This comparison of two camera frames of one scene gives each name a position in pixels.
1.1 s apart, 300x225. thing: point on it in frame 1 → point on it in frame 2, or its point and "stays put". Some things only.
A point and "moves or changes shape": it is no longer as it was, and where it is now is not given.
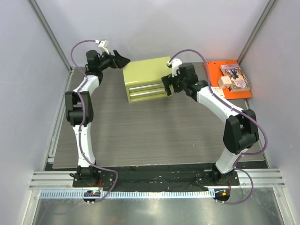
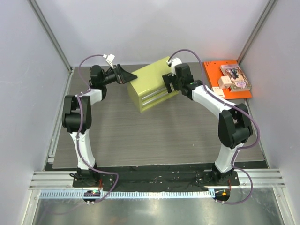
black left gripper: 116,61 → 123,77
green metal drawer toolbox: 143,78 moves or changes shape
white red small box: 218,91 stays put
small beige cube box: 224,82 stays put
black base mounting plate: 161,178 stays put
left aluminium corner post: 44,22 stays put
